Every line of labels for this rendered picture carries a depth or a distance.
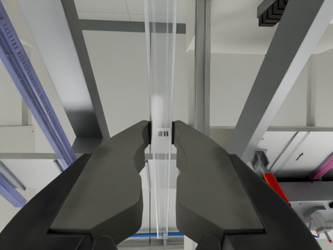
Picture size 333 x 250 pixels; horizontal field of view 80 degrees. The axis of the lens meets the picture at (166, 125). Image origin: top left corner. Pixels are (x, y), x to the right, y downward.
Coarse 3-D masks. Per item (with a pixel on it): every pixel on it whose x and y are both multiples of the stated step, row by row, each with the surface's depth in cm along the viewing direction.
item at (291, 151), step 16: (272, 128) 36; (288, 128) 36; (304, 128) 37; (320, 128) 37; (272, 144) 38; (288, 144) 38; (304, 144) 39; (320, 144) 39; (272, 160) 42; (288, 160) 42; (304, 160) 43; (320, 160) 43; (288, 176) 47; (304, 176) 48
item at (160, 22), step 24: (144, 0) 8; (168, 0) 8; (168, 24) 9; (168, 48) 9; (168, 72) 10; (168, 96) 11; (168, 120) 13; (168, 144) 14; (168, 168) 16; (168, 192) 19
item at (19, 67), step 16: (0, 0) 13; (0, 16) 13; (0, 32) 13; (0, 48) 14; (16, 48) 14; (16, 64) 14; (16, 80) 15; (32, 80) 16; (32, 96) 16; (32, 112) 18; (48, 112) 18; (48, 128) 19; (64, 144) 21; (64, 160) 22
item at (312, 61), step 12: (192, 60) 100; (312, 60) 105; (192, 72) 100; (312, 72) 105; (192, 84) 100; (312, 84) 105; (192, 96) 101; (312, 96) 105; (192, 108) 101; (312, 108) 105; (192, 120) 101; (312, 120) 106; (216, 132) 73; (228, 132) 74
